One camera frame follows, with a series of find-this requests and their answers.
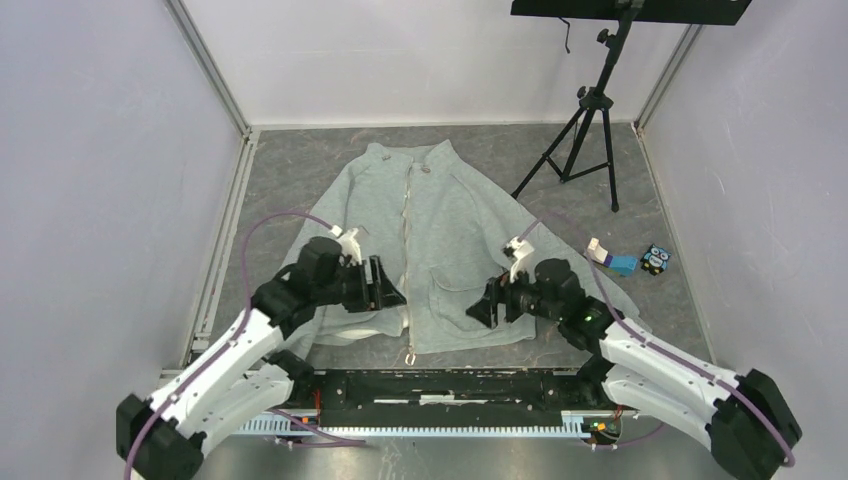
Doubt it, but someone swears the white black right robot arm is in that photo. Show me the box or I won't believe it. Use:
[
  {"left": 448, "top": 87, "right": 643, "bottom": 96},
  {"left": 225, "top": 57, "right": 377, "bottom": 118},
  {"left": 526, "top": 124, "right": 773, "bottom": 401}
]
[{"left": 466, "top": 259, "right": 803, "bottom": 479}]

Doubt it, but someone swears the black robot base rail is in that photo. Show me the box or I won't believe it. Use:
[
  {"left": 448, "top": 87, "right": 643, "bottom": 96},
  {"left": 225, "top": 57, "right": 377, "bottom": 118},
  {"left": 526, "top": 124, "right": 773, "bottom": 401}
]
[{"left": 158, "top": 367, "right": 641, "bottom": 453}]

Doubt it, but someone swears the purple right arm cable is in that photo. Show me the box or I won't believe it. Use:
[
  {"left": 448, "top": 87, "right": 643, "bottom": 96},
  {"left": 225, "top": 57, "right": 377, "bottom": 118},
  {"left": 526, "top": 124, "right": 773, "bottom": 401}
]
[{"left": 517, "top": 211, "right": 797, "bottom": 469}]

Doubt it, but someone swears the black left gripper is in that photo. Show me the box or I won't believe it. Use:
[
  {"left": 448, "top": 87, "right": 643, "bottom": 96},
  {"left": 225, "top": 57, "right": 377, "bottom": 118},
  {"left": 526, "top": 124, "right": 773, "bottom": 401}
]
[{"left": 314, "top": 254, "right": 406, "bottom": 313}]

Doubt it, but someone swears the black panel on tripod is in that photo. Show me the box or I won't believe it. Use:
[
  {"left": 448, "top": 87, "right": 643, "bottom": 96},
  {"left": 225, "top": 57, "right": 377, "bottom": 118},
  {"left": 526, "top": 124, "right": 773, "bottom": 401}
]
[{"left": 510, "top": 0, "right": 751, "bottom": 26}]

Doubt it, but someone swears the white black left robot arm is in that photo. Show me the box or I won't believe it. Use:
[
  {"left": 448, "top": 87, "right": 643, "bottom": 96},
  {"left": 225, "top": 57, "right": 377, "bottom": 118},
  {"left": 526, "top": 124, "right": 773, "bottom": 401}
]
[{"left": 116, "top": 237, "right": 407, "bottom": 479}]

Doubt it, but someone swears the blue white toy block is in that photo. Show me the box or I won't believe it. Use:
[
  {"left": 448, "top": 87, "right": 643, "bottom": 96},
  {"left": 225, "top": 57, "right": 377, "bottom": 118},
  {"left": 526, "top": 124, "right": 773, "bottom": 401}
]
[{"left": 586, "top": 237, "right": 639, "bottom": 277}]

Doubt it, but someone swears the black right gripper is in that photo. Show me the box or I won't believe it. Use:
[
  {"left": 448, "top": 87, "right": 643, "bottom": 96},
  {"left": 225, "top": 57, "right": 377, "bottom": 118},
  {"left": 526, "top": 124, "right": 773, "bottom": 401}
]
[{"left": 464, "top": 260, "right": 563, "bottom": 330}]

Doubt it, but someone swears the black tripod stand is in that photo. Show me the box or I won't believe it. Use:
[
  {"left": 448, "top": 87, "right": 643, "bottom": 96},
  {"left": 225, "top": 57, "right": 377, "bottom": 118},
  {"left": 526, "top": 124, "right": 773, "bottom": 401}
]
[{"left": 511, "top": 17, "right": 634, "bottom": 213}]

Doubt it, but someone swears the blue owl toy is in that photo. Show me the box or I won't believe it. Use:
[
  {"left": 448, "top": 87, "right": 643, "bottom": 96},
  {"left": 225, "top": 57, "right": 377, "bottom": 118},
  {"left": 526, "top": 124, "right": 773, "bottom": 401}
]
[{"left": 640, "top": 244, "right": 672, "bottom": 276}]

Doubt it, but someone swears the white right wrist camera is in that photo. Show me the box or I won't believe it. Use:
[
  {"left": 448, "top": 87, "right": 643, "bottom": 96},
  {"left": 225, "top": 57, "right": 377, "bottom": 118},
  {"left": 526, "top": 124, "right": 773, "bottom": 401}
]
[{"left": 502, "top": 236, "right": 535, "bottom": 283}]

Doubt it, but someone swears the grey zip-up jacket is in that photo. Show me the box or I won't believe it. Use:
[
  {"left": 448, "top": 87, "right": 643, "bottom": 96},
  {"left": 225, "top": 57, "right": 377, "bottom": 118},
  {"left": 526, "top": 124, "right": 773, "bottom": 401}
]
[{"left": 285, "top": 141, "right": 640, "bottom": 364}]

